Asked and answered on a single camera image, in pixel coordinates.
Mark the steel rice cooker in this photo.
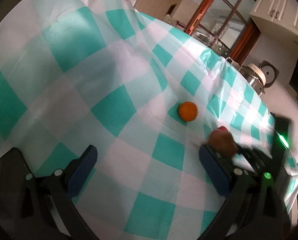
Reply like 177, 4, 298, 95
239, 60, 280, 96

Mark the orange mandarin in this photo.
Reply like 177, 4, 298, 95
178, 102, 198, 122

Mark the white wall cabinet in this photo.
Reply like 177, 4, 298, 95
249, 0, 298, 43

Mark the dark red apple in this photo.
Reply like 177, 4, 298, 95
207, 127, 238, 157

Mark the teal white checkered tablecloth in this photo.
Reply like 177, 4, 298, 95
0, 0, 298, 240

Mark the wooden glass door frame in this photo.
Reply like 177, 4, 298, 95
184, 0, 263, 67

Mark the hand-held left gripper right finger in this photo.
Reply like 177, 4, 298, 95
198, 145, 291, 240

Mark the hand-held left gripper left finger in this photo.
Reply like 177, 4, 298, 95
15, 144, 99, 240

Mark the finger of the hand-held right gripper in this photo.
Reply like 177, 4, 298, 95
233, 142, 273, 174

